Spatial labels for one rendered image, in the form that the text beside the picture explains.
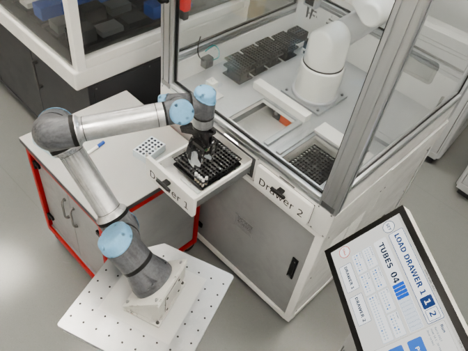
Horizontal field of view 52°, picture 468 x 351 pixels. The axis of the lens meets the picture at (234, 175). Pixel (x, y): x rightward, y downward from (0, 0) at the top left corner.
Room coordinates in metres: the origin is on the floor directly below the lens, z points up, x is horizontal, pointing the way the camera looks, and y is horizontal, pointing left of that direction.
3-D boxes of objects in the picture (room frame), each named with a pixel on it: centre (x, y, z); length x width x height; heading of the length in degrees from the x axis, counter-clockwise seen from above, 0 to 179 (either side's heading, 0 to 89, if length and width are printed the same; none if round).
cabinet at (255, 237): (1.83, -0.29, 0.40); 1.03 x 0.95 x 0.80; 52
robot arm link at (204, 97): (1.28, 0.14, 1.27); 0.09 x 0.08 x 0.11; 109
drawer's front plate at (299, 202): (1.29, -0.20, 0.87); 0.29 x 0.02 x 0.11; 52
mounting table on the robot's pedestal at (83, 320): (0.80, 0.22, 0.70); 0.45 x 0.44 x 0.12; 162
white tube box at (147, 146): (1.50, 0.39, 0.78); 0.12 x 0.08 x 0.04; 152
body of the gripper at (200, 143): (1.27, 0.13, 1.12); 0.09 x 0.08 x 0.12; 52
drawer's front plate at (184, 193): (1.23, 0.24, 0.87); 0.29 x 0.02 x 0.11; 52
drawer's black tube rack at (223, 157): (1.39, 0.12, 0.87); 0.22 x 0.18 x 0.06; 142
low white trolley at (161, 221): (1.50, 0.55, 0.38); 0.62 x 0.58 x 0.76; 52
